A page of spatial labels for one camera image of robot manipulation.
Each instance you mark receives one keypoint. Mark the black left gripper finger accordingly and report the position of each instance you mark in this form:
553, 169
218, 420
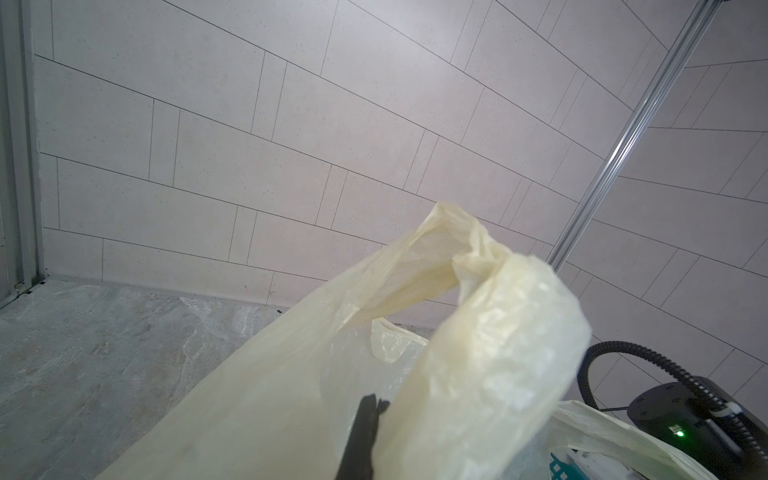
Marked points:
356, 462

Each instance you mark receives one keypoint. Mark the yellow plastic bag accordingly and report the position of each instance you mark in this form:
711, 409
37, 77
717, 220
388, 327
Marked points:
472, 345

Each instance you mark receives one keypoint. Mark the teal plastic basket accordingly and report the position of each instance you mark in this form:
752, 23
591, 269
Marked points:
560, 470

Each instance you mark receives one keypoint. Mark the left aluminium corner post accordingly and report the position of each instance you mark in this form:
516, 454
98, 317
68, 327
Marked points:
22, 264

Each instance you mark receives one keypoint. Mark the aluminium corner post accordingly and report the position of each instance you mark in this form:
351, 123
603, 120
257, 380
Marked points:
669, 71
22, 264

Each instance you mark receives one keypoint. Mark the right aluminium corner post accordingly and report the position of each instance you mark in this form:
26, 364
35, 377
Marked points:
669, 71

